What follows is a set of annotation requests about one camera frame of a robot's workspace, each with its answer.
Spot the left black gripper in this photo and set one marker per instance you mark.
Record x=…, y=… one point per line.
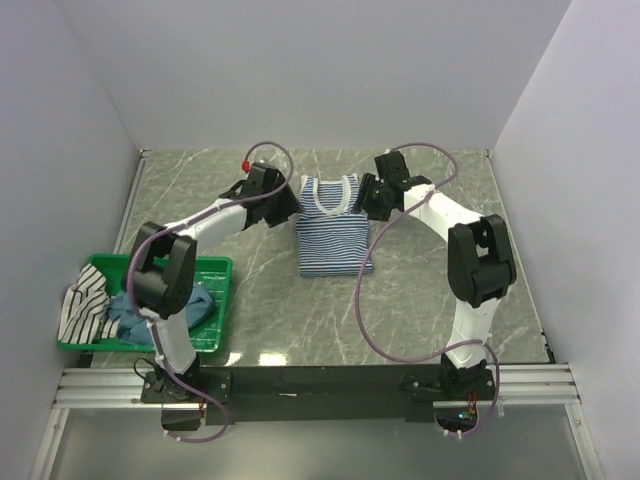
x=290, y=206

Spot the black white striped tank top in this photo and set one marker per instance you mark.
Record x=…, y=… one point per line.
x=84, y=313

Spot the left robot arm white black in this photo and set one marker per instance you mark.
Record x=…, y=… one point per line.
x=162, y=263

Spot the blue white striped tank top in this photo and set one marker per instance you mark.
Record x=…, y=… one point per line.
x=332, y=237

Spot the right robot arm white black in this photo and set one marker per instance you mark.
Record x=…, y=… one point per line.
x=480, y=263

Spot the plain blue tank top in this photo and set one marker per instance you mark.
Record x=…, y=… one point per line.
x=123, y=324

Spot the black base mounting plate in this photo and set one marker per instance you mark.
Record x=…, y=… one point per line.
x=306, y=393

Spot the aluminium rail frame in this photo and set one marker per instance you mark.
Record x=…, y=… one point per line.
x=120, y=388

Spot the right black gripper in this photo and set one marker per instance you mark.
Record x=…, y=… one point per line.
x=368, y=183

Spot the green plastic basket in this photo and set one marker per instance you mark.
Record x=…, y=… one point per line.
x=213, y=273

